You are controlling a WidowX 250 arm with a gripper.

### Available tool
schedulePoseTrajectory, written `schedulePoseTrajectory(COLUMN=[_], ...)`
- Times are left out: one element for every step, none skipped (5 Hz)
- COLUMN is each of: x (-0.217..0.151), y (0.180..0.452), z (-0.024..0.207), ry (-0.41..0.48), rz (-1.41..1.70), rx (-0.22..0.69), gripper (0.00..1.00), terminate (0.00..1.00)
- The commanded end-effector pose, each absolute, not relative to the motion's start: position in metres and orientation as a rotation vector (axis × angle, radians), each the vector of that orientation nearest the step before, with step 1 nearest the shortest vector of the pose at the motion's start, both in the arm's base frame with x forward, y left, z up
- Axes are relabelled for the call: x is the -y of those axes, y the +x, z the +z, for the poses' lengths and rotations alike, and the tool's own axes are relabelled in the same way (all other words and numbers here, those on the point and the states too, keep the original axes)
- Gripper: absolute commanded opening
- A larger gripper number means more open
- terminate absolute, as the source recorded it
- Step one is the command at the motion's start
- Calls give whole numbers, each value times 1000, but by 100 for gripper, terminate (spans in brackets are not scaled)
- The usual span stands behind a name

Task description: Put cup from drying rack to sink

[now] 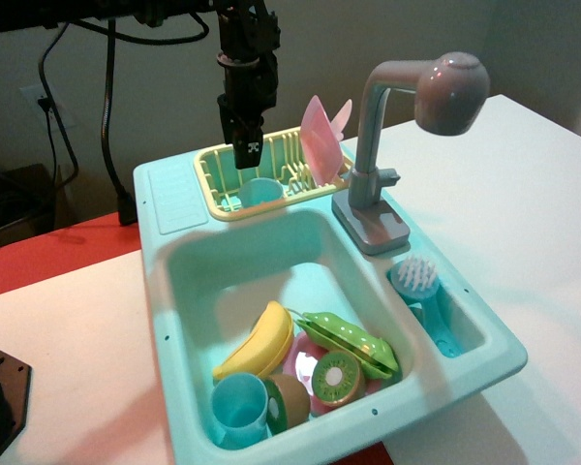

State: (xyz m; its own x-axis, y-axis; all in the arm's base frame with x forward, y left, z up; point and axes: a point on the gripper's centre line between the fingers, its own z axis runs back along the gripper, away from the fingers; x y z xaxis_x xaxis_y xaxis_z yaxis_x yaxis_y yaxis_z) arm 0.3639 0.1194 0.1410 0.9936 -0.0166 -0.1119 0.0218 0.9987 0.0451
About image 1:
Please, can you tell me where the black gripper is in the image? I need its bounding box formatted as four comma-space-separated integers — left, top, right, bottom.
217, 9, 279, 170

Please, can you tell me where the teal cup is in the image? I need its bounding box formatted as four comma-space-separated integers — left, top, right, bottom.
237, 177, 284, 208
211, 372, 268, 448

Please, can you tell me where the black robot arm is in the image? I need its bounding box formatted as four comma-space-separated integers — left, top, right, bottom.
0, 0, 281, 170

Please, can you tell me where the yellow dish drying rack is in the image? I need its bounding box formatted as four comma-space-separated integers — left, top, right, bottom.
194, 127, 354, 222

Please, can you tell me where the pink plate in rack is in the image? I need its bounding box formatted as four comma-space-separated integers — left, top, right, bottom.
299, 95, 343, 186

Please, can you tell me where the teal toy sink unit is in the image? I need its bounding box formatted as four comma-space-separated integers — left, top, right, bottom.
134, 152, 527, 464

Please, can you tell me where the pink plate in sink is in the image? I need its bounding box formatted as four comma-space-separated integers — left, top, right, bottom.
283, 331, 382, 417

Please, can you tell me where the teal cup in sink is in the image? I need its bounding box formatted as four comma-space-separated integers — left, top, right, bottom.
211, 372, 268, 448

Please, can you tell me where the pink plate behind faucet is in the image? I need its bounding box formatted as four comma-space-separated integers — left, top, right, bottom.
330, 99, 352, 141

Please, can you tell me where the black gooseneck stand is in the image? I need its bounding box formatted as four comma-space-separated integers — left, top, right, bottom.
100, 18, 138, 228

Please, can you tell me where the grey toy faucet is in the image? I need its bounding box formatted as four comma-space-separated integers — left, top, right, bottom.
332, 51, 490, 256

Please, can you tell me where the yellow toy banana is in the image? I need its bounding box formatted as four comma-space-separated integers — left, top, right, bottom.
212, 300, 294, 381

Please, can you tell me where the teal dish brush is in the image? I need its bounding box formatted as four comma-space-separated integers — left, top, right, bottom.
387, 255, 462, 358

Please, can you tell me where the toy kiwi half right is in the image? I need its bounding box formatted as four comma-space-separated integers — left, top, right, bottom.
311, 351, 366, 408

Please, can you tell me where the toy kiwi half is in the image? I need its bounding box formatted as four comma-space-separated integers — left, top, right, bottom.
311, 351, 366, 408
264, 374, 311, 435

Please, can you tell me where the green toy pea pod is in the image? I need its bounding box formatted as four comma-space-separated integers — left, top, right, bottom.
294, 312, 402, 382

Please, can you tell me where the toy kiwi half left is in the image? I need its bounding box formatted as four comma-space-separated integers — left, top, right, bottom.
264, 374, 311, 435

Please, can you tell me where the black power cable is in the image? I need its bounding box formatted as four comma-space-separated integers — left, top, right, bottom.
0, 21, 80, 243

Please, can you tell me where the white wall outlet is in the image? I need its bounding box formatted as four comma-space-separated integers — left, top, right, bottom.
19, 84, 76, 132

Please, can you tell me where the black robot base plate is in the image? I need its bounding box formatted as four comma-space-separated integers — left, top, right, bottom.
0, 350, 32, 456

